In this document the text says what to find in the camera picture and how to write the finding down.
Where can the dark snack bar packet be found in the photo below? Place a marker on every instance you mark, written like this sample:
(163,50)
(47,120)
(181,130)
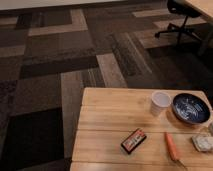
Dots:
(133,140)

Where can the dark blue patterned bowl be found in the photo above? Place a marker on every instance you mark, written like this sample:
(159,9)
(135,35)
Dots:
(190,109)

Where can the orange carrot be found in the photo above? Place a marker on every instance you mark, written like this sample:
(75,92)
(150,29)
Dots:
(172,149)

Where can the wooden desk top corner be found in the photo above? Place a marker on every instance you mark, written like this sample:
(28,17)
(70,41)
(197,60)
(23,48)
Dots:
(205,7)

